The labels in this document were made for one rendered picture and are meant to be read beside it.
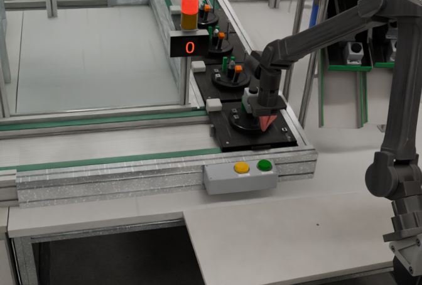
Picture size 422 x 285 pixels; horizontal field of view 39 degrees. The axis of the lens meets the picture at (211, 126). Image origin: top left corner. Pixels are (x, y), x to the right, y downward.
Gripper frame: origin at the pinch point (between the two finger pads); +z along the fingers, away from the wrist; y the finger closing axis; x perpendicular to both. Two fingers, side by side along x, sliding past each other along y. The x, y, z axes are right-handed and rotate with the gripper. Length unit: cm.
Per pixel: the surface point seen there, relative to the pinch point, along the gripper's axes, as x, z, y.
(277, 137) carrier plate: -4.7, 7.7, -7.1
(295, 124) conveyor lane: -11.6, 8.6, -15.9
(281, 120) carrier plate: -13.4, 7.6, -11.4
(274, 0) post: -121, 14, -48
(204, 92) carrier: -33.4, 7.5, 9.6
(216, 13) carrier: -95, 7, -11
